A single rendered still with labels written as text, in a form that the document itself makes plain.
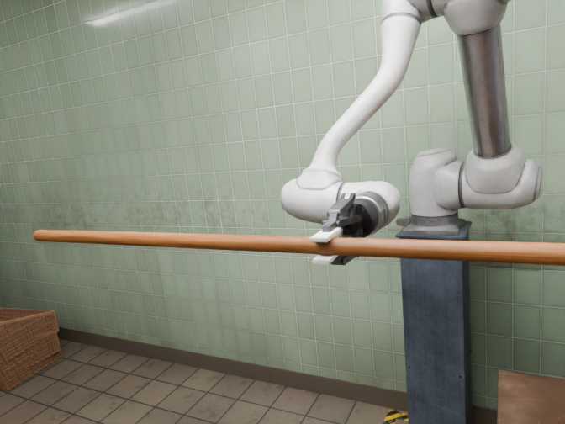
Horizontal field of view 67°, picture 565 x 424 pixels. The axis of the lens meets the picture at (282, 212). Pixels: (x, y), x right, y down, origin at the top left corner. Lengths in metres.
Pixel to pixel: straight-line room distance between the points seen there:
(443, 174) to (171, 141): 1.53
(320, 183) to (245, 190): 1.23
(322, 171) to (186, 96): 1.45
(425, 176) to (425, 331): 0.54
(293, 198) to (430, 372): 0.92
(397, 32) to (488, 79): 0.28
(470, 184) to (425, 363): 0.66
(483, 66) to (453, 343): 0.90
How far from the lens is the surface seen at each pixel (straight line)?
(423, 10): 1.21
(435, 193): 1.48
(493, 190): 1.43
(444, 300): 1.56
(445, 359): 1.66
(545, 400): 1.49
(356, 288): 2.11
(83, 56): 2.92
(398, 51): 1.14
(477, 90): 1.28
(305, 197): 1.02
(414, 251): 0.67
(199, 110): 2.33
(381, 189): 0.98
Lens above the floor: 1.40
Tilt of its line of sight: 11 degrees down
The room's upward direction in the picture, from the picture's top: 6 degrees counter-clockwise
